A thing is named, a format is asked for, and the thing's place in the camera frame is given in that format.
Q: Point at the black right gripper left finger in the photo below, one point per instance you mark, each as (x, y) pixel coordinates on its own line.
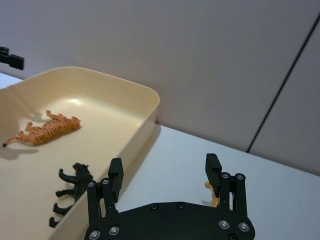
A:
(115, 175)

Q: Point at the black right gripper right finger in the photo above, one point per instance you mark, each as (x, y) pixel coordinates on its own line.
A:
(212, 170)

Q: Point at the tan toy animal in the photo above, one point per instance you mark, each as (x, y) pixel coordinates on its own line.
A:
(214, 202)

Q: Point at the black toy panther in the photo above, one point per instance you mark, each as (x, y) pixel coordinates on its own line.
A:
(80, 180)

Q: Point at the cream plastic tray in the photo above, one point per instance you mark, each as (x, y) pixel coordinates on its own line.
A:
(112, 112)

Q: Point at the orange striped toy tiger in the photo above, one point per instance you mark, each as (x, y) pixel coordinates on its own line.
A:
(50, 130)

